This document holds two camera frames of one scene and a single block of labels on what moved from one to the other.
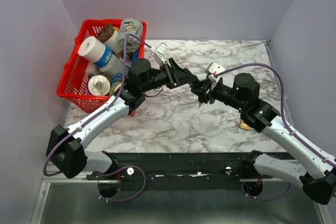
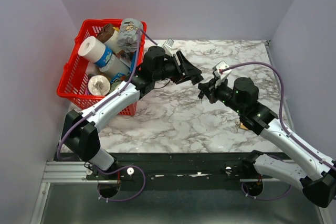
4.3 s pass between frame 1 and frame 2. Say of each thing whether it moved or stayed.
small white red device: moved
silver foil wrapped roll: stayed
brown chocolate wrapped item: stayed
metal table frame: stayed
